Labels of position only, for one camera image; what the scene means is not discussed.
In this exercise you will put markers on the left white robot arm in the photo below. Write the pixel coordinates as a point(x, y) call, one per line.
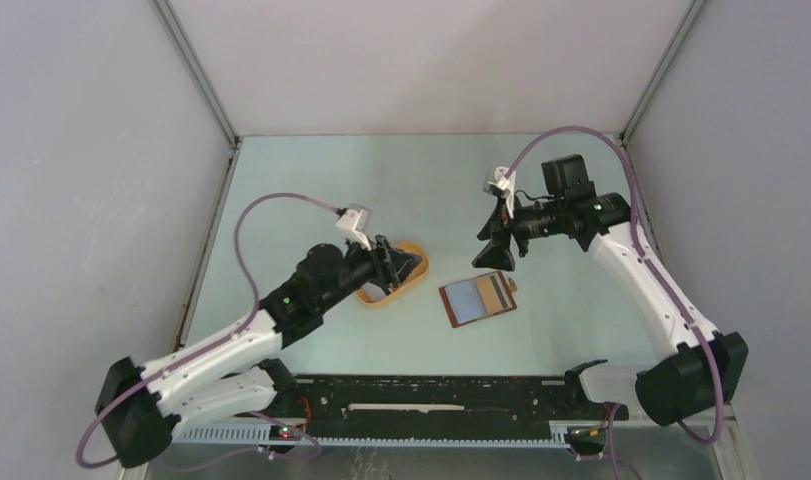
point(286, 315)

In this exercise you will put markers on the orange plastic card tray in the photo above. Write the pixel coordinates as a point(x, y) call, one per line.
point(410, 282)

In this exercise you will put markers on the brown leather card holder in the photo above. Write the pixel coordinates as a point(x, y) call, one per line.
point(462, 303)

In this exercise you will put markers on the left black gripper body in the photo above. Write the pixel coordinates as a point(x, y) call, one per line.
point(361, 267)

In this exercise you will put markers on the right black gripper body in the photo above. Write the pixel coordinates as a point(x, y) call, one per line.
point(537, 220)

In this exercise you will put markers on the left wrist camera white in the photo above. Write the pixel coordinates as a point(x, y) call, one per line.
point(352, 224)

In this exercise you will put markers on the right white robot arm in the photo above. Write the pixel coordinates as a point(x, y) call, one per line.
point(697, 367)

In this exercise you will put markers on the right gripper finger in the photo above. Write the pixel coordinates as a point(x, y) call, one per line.
point(496, 253)
point(495, 228)

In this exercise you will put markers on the aluminium frame rail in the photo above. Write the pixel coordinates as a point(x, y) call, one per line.
point(234, 395)

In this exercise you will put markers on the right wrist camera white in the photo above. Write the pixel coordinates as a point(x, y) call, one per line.
point(500, 182)

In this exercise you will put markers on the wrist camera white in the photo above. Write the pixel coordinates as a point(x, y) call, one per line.
point(352, 224)
point(500, 182)

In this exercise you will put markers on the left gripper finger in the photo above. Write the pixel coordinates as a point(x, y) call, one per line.
point(412, 261)
point(391, 267)

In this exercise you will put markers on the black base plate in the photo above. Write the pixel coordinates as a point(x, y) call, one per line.
point(434, 407)

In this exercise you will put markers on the white cable duct strip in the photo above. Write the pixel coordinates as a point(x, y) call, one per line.
point(265, 434)

